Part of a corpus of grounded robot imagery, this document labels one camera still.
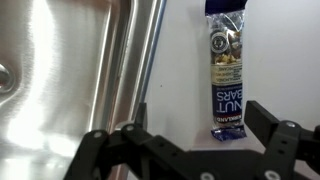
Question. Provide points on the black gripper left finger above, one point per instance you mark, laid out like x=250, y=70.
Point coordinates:
x=148, y=157

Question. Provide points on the stainless steel sink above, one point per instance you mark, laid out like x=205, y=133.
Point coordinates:
x=79, y=65

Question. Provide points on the sink drain strainer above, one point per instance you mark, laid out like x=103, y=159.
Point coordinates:
x=7, y=79

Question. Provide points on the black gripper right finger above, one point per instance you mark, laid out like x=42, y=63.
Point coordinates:
x=285, y=142

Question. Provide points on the blue nut bar packet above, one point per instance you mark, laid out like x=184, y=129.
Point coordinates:
x=226, y=19

